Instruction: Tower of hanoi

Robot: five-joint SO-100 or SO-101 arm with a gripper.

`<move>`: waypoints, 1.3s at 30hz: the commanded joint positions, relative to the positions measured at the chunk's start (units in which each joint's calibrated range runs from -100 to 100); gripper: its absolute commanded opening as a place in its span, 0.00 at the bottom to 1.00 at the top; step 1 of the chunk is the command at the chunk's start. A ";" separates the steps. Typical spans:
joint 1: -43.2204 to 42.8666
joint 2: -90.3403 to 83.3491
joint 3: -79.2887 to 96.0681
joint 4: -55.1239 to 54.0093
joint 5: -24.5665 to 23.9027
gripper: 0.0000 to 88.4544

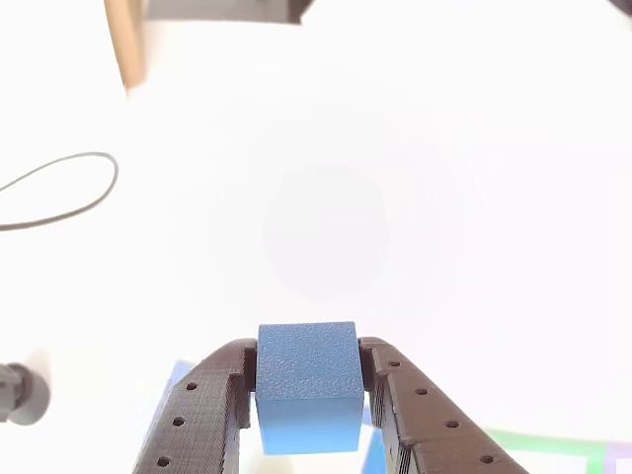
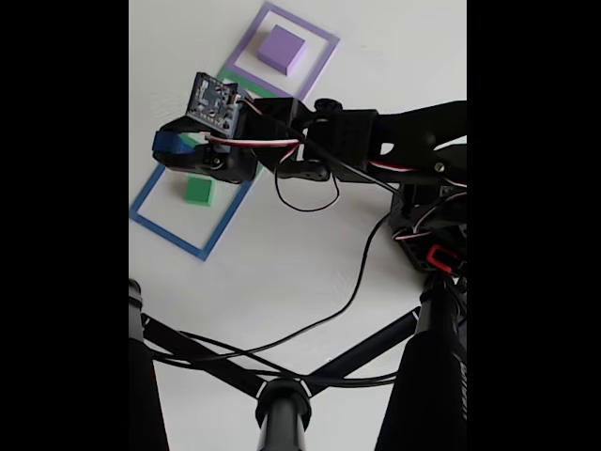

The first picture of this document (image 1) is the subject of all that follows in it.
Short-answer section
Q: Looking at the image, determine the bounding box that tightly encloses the small blue cube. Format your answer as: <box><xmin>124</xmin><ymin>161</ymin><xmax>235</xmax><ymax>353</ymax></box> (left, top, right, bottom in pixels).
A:
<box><xmin>256</xmin><ymin>321</ymin><xmax>365</xmax><ymax>455</ymax></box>

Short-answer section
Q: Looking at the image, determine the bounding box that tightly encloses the blue tape square outline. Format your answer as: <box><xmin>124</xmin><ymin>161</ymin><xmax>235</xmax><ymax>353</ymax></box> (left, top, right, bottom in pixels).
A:
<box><xmin>166</xmin><ymin>361</ymin><xmax>390</xmax><ymax>474</ymax></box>

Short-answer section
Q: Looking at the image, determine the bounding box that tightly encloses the green tape square outline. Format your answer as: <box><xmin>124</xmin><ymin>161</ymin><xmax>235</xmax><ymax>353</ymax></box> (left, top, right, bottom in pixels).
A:
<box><xmin>486</xmin><ymin>428</ymin><xmax>613</xmax><ymax>474</ymax></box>

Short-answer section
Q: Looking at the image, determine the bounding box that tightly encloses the black tripod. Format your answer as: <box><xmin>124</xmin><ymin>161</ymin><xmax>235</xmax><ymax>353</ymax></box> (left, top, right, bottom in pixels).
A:
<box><xmin>0</xmin><ymin>362</ymin><xmax>51</xmax><ymax>427</ymax></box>

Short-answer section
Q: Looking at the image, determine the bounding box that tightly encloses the purple tape square outline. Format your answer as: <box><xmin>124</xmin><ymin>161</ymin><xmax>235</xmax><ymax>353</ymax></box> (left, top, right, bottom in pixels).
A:
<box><xmin>604</xmin><ymin>441</ymin><xmax>632</xmax><ymax>474</ymax></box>

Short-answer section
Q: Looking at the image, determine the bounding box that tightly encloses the wooden furniture leg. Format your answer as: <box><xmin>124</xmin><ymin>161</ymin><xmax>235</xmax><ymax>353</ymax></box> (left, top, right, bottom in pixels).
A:
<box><xmin>104</xmin><ymin>0</ymin><xmax>147</xmax><ymax>98</ymax></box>

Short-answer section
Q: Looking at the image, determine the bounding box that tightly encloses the grey furniture panel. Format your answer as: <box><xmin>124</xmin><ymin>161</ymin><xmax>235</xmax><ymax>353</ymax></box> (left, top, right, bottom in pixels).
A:
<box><xmin>142</xmin><ymin>0</ymin><xmax>317</xmax><ymax>26</ymax></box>

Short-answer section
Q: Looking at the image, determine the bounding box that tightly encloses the thin dark cable loop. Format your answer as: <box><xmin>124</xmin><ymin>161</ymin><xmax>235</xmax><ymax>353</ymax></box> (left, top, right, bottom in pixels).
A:
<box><xmin>0</xmin><ymin>151</ymin><xmax>119</xmax><ymax>232</ymax></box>

